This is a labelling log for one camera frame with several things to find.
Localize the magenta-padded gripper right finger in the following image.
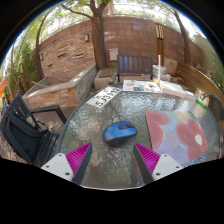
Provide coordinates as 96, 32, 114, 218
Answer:
132, 142, 184, 186

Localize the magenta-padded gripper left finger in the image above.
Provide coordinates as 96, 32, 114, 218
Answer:
40, 142, 94, 186

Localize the blue and black computer mouse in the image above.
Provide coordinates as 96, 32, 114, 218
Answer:
102, 120, 138, 148

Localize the floral pink mouse pad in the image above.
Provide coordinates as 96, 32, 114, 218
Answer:
145, 110, 209, 165

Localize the black folding chair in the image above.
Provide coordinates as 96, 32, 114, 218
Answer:
0, 93, 68, 168

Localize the green marker pen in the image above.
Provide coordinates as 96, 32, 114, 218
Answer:
195, 96, 208, 109

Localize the thin blue-edged book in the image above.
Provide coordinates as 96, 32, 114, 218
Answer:
182, 91, 198, 101

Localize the brown wicker chair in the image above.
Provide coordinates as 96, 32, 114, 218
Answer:
201, 94, 224, 134

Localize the stone raised planter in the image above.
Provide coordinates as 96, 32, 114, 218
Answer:
21, 64, 98, 111

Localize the thick white book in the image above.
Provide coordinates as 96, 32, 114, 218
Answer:
159, 80, 187, 99

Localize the open colourful magazine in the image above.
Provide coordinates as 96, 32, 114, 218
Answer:
122, 79, 162, 94

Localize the curved wooden bench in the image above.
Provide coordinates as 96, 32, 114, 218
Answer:
174, 62, 224, 101

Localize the clear plastic cup with straw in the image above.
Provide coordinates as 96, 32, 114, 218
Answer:
152, 54, 167, 84

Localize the thin curved tree trunk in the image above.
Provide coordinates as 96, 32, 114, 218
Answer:
34, 13, 46, 81

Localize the dark slatted patio chair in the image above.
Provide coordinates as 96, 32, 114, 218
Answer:
108, 54, 154, 84

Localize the slim leaning tree trunk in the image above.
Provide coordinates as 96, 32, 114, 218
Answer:
166, 6, 193, 64

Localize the thick brown tree trunk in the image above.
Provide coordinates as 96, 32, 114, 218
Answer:
61, 0, 114, 71

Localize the wooden tiki torch post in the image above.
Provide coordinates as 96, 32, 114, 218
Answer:
153, 18, 166, 66

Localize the beige wall utility box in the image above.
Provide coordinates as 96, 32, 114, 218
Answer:
108, 48, 120, 62

